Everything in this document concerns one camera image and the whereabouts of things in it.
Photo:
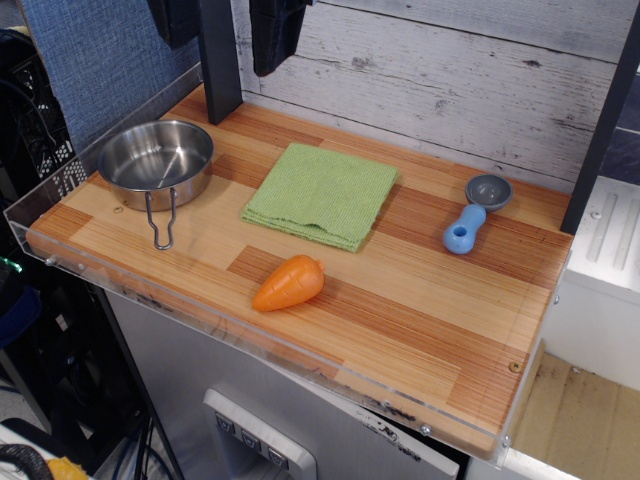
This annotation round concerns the black crate with cables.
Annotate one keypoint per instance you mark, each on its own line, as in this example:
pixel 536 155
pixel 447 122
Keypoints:
pixel 34 137

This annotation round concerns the stainless steel pot with handle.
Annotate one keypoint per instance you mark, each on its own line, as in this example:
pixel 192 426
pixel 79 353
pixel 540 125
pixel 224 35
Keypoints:
pixel 157 167

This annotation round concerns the green towel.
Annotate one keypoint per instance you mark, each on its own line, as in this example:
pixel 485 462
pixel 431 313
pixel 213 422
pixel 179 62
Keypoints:
pixel 323 196

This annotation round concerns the clear acrylic table guard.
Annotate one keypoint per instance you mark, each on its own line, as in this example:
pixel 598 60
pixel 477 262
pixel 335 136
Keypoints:
pixel 402 327

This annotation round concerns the dark grey post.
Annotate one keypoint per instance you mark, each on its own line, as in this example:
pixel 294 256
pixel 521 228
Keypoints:
pixel 219 60
pixel 613 106

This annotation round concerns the yellow object bottom left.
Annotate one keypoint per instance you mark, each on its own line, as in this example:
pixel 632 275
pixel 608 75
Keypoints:
pixel 64 469

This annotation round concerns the dark grey right post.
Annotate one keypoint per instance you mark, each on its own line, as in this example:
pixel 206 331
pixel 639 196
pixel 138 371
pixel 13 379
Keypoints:
pixel 613 106

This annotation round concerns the dark grey left post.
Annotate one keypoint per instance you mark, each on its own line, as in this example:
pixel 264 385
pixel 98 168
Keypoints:
pixel 219 60

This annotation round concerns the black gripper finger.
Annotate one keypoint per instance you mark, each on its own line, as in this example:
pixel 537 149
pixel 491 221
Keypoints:
pixel 177 21
pixel 275 31

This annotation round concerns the orange plastic carrot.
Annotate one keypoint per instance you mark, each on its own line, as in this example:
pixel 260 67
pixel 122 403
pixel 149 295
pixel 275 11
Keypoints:
pixel 295 281

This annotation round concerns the blue grey ice cream scoop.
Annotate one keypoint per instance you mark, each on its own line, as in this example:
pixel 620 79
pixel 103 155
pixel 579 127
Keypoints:
pixel 485 193

